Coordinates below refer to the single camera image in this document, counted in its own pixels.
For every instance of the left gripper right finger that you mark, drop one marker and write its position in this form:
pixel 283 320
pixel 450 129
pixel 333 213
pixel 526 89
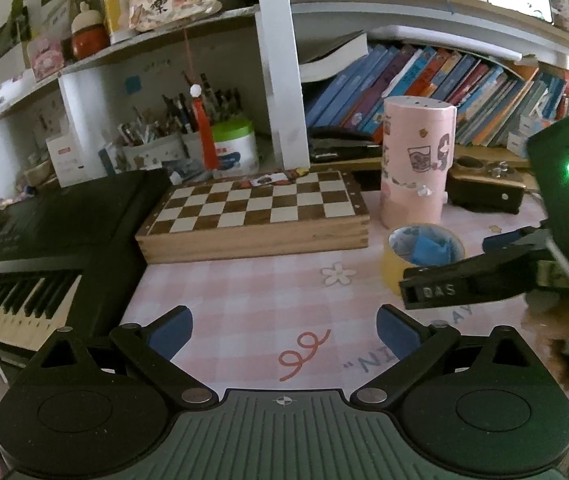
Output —
pixel 418 349

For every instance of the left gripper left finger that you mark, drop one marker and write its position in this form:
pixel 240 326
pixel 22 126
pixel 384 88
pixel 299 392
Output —
pixel 149 351

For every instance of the blue plastic bag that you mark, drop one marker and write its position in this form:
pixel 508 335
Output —
pixel 429 252

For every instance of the yellow tape roll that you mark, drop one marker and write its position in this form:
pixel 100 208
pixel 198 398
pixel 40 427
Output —
pixel 398 246

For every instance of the dark brown small box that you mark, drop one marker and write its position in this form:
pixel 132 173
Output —
pixel 483 186

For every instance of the black electric piano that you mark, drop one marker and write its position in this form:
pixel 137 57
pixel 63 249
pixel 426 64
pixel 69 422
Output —
pixel 70 257

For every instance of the wooden chess board box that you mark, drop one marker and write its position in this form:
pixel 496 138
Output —
pixel 278 214

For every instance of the pink cylindrical container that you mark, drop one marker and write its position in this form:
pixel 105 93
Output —
pixel 417 152

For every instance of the white green-lid jar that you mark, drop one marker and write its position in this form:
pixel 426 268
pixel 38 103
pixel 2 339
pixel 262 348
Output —
pixel 236 147

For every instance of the red white marker pen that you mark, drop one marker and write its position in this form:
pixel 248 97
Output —
pixel 210 158

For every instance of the red round doll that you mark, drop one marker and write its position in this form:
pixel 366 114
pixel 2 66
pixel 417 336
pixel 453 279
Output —
pixel 89 35

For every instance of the white bookshelf frame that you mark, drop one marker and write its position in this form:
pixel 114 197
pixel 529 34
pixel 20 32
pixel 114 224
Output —
pixel 255 49

